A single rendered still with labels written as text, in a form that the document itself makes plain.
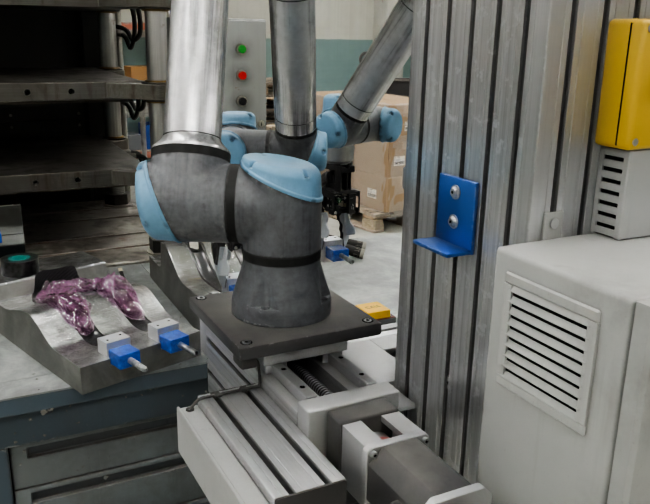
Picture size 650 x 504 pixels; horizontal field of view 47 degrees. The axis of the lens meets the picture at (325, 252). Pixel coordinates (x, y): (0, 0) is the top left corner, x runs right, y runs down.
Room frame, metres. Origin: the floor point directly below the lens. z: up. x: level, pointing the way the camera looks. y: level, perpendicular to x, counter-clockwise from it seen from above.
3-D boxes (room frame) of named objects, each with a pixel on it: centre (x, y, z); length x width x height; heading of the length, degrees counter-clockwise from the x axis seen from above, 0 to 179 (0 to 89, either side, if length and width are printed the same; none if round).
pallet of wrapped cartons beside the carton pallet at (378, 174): (6.05, -0.34, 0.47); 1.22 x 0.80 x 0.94; 35
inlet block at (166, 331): (1.35, 0.28, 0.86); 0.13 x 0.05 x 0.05; 44
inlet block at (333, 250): (1.71, -0.03, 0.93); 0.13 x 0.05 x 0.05; 27
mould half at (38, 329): (1.50, 0.52, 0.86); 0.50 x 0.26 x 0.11; 44
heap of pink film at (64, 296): (1.50, 0.51, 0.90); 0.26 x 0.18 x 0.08; 44
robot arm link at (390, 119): (1.66, -0.09, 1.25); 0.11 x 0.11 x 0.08; 53
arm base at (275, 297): (1.07, 0.06, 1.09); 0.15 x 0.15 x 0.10
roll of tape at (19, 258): (1.60, 0.68, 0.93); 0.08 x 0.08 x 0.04
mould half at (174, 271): (1.74, 0.24, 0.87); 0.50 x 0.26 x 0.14; 27
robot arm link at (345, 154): (1.73, -0.03, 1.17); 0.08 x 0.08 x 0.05
